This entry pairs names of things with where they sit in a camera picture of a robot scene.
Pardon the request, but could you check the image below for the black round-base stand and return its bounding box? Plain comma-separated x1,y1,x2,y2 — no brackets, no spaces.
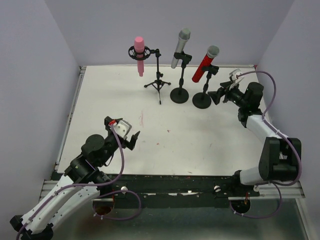
192,64,220,109
170,51,192,104

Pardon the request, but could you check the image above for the black round-base stand front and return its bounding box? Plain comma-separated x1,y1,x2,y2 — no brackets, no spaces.
170,51,192,104

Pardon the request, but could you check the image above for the red glitter microphone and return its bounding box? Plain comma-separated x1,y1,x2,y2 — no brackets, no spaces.
191,45,220,83

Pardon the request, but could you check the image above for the black tripod shock-mount stand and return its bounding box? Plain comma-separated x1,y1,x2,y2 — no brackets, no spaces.
128,44,172,105

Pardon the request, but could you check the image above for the silver microphone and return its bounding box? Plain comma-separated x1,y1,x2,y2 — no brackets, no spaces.
171,28,191,69

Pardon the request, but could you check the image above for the pink microphone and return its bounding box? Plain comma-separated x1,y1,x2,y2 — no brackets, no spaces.
133,36,145,77

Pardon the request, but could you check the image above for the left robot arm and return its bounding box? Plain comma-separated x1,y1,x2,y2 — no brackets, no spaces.
10,116,140,240

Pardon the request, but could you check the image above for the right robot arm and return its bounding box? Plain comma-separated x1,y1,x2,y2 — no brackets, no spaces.
208,81,302,186

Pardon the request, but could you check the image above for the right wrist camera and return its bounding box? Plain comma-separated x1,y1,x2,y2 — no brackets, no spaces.
229,68,244,90

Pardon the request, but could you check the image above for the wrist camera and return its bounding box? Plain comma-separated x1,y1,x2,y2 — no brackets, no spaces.
229,68,244,90
109,119,132,140

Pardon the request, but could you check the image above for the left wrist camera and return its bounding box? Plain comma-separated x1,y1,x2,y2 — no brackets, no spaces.
109,119,132,140

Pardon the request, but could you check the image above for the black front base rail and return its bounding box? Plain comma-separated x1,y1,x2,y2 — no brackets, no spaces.
93,174,260,209

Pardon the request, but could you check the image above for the aluminium extrusion rail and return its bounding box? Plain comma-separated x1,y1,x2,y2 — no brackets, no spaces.
222,181,306,201

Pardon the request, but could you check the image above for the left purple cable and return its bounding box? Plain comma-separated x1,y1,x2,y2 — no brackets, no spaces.
15,123,142,240

